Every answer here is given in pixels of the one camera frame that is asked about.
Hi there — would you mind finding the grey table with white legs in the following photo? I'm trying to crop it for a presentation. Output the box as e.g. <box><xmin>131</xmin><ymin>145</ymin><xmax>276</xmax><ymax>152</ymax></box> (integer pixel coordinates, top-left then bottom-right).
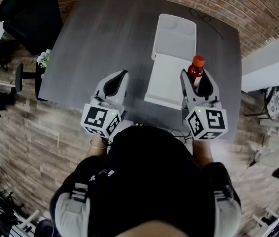
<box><xmin>38</xmin><ymin>0</ymin><xmax>242</xmax><ymax>147</ymax></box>

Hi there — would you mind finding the white flower plant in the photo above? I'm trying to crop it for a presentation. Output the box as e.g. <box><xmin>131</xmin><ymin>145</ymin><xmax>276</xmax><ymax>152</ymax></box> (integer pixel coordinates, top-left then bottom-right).
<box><xmin>35</xmin><ymin>48</ymin><xmax>53</xmax><ymax>69</ymax></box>

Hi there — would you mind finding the person's right forearm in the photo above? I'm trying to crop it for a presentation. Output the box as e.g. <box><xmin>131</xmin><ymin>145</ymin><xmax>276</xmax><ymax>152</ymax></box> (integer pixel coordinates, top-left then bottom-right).
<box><xmin>191</xmin><ymin>139</ymin><xmax>215</xmax><ymax>168</ymax></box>

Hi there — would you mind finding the red bottle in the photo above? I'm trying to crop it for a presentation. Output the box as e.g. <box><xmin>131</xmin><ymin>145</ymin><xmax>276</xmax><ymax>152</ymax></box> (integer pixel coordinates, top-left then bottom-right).
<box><xmin>187</xmin><ymin>55</ymin><xmax>206</xmax><ymax>94</ymax></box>

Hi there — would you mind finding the thin black cable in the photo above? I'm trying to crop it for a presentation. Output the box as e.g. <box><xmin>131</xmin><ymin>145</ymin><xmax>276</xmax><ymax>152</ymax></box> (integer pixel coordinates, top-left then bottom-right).
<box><xmin>189</xmin><ymin>7</ymin><xmax>226</xmax><ymax>41</ymax></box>

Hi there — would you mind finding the white case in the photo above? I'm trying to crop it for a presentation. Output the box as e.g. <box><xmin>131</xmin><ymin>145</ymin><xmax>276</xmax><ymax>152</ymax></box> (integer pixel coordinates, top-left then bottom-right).
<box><xmin>143</xmin><ymin>13</ymin><xmax>197</xmax><ymax>111</ymax></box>

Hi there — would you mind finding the person's left forearm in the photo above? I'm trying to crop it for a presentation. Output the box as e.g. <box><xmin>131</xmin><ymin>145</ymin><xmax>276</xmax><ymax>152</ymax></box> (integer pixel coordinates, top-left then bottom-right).
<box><xmin>88</xmin><ymin>134</ymin><xmax>111</xmax><ymax>157</ymax></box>

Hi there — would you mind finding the person's face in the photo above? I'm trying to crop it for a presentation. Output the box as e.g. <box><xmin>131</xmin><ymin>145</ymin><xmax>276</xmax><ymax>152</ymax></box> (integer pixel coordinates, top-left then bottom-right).
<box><xmin>113</xmin><ymin>219</ymin><xmax>193</xmax><ymax>237</ymax></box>

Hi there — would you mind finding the black office chair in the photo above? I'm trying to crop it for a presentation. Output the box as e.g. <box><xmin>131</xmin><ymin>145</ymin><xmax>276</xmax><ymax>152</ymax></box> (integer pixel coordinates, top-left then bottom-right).
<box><xmin>0</xmin><ymin>0</ymin><xmax>64</xmax><ymax>57</ymax></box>

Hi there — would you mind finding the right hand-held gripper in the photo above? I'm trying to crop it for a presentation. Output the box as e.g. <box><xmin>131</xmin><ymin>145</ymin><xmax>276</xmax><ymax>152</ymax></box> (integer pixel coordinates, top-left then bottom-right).
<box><xmin>180</xmin><ymin>69</ymin><xmax>228</xmax><ymax>141</ymax></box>

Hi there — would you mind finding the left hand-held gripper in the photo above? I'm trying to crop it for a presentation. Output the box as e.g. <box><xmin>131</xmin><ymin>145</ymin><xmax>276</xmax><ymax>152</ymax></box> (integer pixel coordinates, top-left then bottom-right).
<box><xmin>80</xmin><ymin>69</ymin><xmax>130</xmax><ymax>138</ymax></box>

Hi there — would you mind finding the person's black and grey top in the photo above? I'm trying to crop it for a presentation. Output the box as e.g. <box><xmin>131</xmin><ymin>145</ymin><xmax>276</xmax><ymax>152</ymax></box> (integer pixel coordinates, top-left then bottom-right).
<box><xmin>49</xmin><ymin>125</ymin><xmax>242</xmax><ymax>237</ymax></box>

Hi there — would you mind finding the thin gold bracelet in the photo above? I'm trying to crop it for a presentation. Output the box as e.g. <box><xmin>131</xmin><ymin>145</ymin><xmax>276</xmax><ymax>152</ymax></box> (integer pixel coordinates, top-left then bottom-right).
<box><xmin>89</xmin><ymin>139</ymin><xmax>110</xmax><ymax>150</ymax></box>

